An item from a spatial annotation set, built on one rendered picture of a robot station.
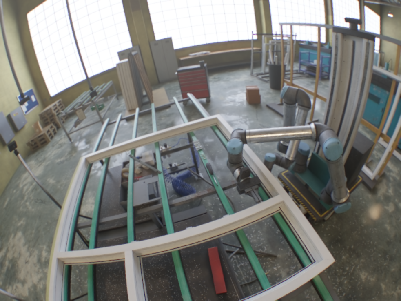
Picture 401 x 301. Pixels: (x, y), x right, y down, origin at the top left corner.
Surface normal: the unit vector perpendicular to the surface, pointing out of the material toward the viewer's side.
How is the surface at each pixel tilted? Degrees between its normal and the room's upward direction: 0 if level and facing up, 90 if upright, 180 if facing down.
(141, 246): 0
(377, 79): 90
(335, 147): 84
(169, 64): 90
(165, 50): 90
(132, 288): 0
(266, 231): 0
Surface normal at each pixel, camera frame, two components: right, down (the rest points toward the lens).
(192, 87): -0.09, 0.62
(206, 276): -0.15, -0.78
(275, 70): -0.52, 0.64
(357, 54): -0.93, 0.32
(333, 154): -0.34, 0.53
